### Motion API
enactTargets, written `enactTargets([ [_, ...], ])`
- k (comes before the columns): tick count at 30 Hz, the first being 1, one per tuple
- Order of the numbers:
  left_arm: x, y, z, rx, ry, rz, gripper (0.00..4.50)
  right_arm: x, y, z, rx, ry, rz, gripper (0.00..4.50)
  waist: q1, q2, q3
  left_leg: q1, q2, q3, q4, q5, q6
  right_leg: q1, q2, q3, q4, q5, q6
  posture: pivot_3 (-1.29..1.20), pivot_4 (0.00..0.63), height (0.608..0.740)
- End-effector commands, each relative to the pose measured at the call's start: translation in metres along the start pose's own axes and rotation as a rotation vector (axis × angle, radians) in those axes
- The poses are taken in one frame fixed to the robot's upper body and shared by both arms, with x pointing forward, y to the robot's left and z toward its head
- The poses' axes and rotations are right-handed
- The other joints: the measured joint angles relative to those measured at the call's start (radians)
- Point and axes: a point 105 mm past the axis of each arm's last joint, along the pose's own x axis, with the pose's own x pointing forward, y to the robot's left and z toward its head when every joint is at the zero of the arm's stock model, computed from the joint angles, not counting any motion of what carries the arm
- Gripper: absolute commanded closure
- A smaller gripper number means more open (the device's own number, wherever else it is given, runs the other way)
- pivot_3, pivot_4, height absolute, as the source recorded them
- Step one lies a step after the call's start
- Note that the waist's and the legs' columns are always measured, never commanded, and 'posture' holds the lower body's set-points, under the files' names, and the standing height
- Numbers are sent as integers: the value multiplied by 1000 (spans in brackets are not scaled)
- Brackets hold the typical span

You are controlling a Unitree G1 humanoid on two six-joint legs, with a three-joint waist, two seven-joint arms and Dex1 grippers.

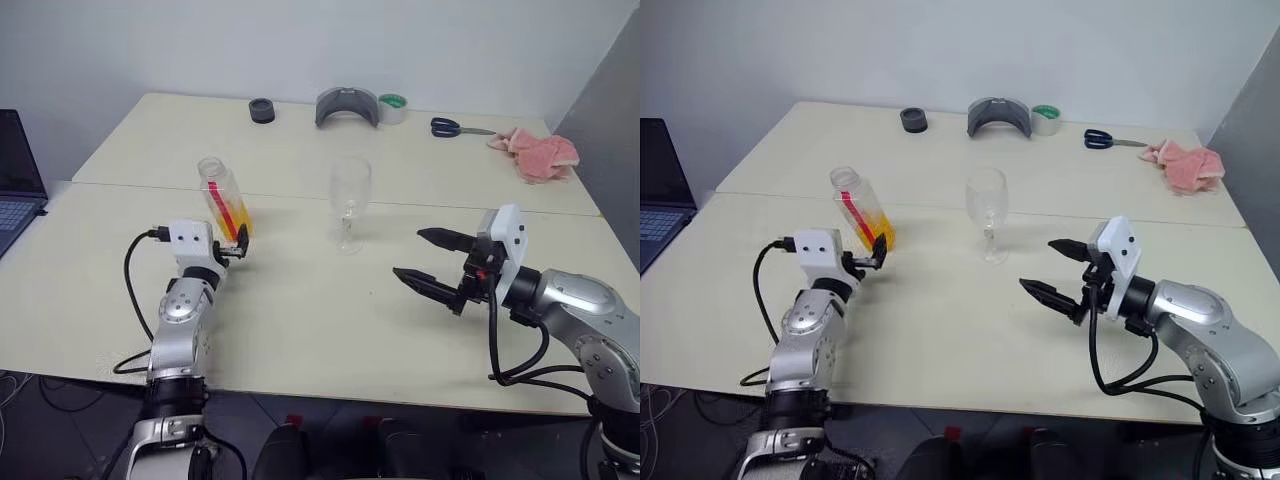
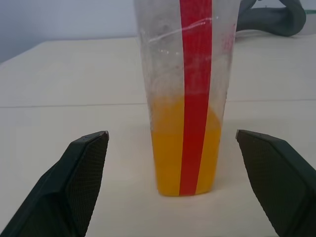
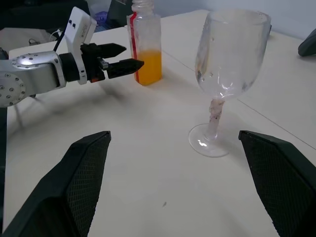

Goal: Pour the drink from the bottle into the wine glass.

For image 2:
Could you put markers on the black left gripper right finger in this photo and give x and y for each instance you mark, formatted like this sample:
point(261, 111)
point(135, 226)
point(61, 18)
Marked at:
point(284, 182)

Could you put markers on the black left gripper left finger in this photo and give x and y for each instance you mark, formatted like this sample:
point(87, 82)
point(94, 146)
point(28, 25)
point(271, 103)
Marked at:
point(61, 187)

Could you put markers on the clear plastic bottle red tape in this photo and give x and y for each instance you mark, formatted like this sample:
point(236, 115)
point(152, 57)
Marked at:
point(187, 98)

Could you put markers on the grey curved plastic stand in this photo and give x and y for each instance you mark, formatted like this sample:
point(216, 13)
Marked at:
point(276, 22)

